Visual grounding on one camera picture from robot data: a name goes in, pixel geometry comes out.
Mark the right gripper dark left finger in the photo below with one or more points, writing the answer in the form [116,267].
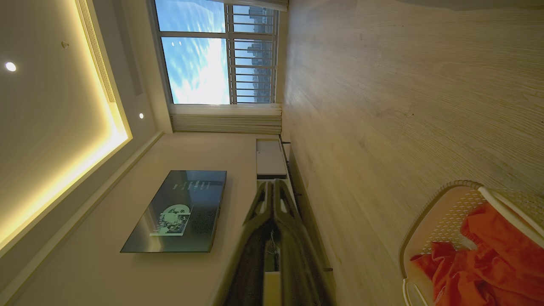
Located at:
[255,238]

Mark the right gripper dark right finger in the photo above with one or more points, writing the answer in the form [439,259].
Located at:
[297,255]

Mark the red garment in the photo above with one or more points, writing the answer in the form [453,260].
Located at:
[488,267]

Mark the white low cabinet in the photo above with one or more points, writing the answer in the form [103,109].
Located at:
[271,158]

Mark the beige pleated curtain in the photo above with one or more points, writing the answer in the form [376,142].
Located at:
[225,119]

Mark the white plastic laundry basket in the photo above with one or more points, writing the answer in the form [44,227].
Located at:
[442,221]

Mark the large window with railing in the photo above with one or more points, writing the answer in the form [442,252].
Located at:
[195,63]

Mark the wall-mounted flat television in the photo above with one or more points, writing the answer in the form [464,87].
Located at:
[182,212]

